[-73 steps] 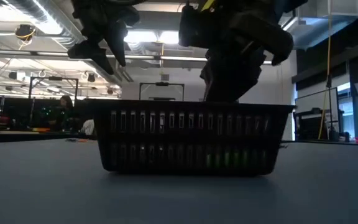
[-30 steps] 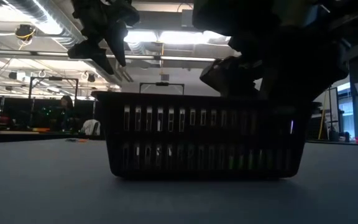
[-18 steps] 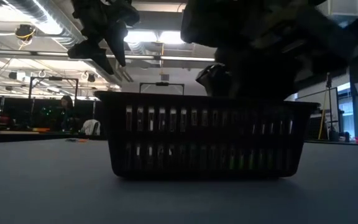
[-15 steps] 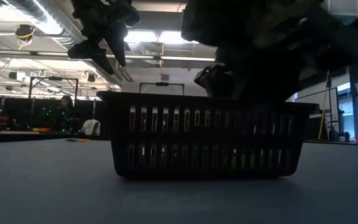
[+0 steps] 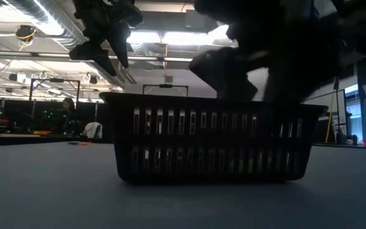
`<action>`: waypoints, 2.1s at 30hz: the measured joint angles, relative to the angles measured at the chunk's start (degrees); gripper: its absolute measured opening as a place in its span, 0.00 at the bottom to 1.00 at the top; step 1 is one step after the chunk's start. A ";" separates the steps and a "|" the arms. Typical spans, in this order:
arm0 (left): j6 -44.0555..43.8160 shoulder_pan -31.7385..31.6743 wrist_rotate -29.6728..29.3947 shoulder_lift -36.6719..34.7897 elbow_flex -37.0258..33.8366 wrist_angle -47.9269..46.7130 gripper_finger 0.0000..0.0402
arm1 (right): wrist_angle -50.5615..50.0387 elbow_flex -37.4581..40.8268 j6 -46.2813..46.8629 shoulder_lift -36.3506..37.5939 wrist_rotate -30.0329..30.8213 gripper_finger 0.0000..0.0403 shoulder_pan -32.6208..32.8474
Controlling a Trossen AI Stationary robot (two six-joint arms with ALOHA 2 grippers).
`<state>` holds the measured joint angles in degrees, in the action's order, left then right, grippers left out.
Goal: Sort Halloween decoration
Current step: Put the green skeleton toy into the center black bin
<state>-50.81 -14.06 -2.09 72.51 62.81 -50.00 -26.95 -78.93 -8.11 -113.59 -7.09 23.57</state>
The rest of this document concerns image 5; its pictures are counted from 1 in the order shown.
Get yellow hanging cable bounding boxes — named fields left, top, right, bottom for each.
left=325, top=88, right=336, bottom=144

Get person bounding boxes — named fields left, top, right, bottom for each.
left=60, top=97, right=78, bottom=135

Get long ceiling light bar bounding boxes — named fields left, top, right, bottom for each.
left=0, top=50, right=194, bottom=63

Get black yellow ceiling cable reel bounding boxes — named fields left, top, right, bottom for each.
left=15, top=24, right=37, bottom=44

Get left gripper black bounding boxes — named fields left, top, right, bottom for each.
left=68, top=0, right=144, bottom=77

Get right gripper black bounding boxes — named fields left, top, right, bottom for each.
left=188, top=0, right=336, bottom=104

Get black aluminium rig frame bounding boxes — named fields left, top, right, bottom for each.
left=0, top=135, right=366, bottom=149

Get black slotted plastic basket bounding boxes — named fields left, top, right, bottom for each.
left=98, top=92, right=329, bottom=184

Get silver ventilation duct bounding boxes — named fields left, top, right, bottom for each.
left=8, top=0, right=87, bottom=52

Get black tripod stand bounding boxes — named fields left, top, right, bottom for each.
left=332, top=76, right=346, bottom=144

